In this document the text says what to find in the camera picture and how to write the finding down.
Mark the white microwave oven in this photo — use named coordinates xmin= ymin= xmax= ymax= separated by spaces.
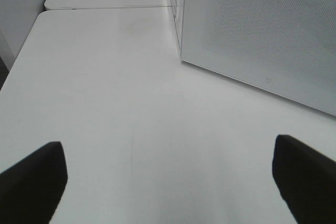
xmin=169 ymin=0 xmax=336 ymax=117

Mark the white microwave door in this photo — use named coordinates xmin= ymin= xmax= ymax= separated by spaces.
xmin=180 ymin=0 xmax=336 ymax=117

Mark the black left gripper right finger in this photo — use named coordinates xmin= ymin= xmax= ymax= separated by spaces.
xmin=272 ymin=135 xmax=335 ymax=223

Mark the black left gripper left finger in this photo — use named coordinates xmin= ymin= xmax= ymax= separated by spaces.
xmin=1 ymin=142 xmax=68 ymax=223

